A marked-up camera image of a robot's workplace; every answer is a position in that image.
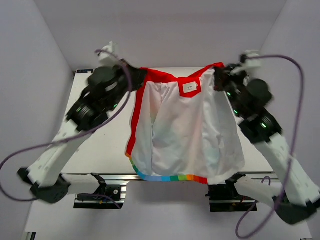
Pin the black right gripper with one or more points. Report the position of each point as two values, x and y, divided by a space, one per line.
221 74

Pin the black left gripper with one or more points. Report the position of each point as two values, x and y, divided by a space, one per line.
137 76

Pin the rainbow red kids jacket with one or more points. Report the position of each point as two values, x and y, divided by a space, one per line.
183 129

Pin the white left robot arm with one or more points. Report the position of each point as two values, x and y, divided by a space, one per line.
104 89

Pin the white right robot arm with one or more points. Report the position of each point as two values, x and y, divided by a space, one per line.
300 197

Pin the left blue corner label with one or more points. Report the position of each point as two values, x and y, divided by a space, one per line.
84 71

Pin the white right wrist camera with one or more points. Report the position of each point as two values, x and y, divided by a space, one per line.
249 60

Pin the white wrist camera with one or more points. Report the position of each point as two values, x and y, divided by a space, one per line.
249 60
104 57

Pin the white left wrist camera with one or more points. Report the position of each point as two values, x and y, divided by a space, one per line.
104 57

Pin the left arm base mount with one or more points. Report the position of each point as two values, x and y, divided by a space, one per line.
110 196

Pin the aluminium front rail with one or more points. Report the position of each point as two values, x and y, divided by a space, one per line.
135 177

